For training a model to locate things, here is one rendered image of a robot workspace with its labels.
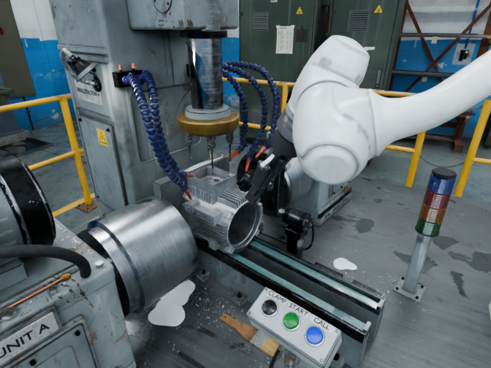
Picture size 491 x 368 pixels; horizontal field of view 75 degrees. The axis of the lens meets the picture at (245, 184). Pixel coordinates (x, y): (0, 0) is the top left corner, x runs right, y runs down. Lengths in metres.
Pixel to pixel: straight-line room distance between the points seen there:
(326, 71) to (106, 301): 0.59
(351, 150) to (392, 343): 0.70
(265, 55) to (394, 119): 3.90
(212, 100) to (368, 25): 3.20
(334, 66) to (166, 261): 0.54
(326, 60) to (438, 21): 5.26
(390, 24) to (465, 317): 3.20
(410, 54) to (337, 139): 5.43
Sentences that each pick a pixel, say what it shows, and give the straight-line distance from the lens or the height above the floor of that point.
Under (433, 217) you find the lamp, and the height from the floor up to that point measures 1.09.
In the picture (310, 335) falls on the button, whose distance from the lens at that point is 0.65.
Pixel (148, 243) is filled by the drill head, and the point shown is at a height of 1.13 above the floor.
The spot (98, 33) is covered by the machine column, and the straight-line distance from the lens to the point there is 0.99.
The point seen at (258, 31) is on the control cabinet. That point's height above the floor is 1.49.
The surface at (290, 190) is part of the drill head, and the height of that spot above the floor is 1.05.
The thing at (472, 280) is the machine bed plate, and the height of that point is 0.80.
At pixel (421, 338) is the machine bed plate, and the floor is 0.80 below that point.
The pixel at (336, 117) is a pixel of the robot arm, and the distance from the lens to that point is 0.46.
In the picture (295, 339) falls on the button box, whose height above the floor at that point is 1.06.
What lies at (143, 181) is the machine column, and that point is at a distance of 1.10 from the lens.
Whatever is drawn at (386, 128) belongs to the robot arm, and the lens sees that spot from 0.50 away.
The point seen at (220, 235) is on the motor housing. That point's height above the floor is 1.02.
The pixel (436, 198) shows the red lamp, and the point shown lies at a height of 1.15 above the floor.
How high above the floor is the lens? 1.57
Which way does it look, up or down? 26 degrees down
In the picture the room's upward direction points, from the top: straight up
